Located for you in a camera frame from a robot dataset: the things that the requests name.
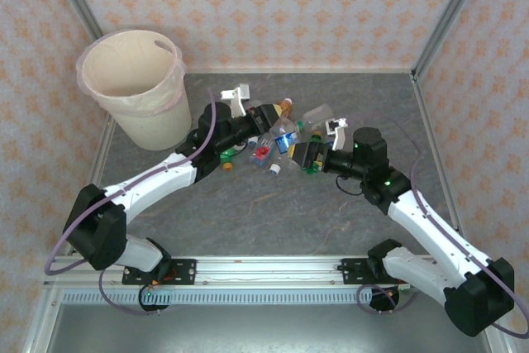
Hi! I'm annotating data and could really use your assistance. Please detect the grey metal panel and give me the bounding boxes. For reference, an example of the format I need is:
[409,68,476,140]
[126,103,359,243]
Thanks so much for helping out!
[24,303,508,353]

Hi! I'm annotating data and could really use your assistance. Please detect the green plastic bottle yellow cap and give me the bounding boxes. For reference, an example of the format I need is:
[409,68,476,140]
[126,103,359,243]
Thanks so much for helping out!
[220,149,236,173]

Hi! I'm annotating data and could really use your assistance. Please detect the thin black cable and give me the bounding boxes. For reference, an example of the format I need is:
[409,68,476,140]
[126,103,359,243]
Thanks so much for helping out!
[335,174,367,198]

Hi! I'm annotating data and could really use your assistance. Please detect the grey slotted cable duct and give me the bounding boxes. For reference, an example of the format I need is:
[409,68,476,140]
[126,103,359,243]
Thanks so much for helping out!
[61,289,373,307]

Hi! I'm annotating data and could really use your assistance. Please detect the clear water bottle blue label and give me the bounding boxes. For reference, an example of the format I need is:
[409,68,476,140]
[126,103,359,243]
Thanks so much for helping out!
[268,116,301,175]

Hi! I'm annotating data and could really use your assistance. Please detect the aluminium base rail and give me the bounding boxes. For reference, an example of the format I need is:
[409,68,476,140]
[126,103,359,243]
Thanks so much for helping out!
[45,255,439,288]

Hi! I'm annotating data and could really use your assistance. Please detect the clear bottle green label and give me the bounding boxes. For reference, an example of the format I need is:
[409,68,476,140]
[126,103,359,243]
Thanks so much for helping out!
[295,103,336,131]

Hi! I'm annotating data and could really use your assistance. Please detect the aluminium frame bar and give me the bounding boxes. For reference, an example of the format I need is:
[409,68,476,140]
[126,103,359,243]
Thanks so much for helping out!
[411,74,460,234]
[183,67,414,75]

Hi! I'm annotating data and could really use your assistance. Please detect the translucent pink bin liner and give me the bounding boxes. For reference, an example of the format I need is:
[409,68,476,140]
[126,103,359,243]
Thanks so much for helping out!
[76,30,187,117]

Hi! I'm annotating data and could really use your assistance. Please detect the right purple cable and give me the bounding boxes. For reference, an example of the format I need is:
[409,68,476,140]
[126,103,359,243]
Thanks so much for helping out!
[342,112,529,336]

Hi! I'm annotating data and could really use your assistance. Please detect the purple cable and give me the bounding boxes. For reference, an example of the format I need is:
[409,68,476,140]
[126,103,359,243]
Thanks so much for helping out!
[342,112,529,336]
[44,88,218,317]

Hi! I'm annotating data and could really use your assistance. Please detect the Fiji water bottle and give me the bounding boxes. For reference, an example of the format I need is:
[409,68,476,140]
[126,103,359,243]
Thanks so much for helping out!
[249,139,277,169]

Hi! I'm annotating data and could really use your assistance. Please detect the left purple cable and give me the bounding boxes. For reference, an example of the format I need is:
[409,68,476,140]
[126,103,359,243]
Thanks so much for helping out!
[44,88,218,317]

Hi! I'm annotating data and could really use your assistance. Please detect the cream ribbed plastic bin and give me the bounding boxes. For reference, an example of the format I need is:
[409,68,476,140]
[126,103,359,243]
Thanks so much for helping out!
[76,30,193,151]

